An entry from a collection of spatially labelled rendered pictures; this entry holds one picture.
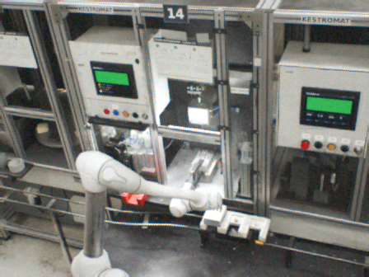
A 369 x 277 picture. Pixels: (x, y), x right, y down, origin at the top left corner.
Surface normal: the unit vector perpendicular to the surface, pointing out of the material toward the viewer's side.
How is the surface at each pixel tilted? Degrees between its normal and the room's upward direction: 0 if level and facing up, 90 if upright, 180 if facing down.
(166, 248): 0
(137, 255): 0
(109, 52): 90
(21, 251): 0
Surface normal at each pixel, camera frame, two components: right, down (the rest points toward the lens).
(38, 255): -0.09, -0.81
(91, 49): -0.35, 0.57
